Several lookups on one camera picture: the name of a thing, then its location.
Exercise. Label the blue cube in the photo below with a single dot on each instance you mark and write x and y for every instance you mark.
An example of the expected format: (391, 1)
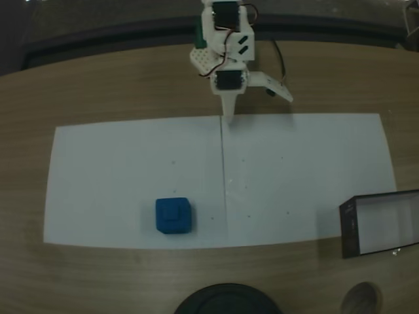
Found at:
(173, 216)

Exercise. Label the green clamp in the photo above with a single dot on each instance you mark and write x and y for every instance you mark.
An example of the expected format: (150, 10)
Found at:
(199, 34)

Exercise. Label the white paper sheet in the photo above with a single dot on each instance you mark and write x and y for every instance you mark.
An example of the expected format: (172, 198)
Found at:
(294, 170)
(114, 170)

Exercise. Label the black round base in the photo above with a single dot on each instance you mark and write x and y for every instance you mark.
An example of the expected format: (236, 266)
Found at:
(227, 299)

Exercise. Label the brown table grommet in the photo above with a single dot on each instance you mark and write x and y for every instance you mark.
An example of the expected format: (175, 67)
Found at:
(361, 299)

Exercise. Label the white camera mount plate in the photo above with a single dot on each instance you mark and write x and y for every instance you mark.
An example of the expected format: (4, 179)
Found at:
(271, 83)

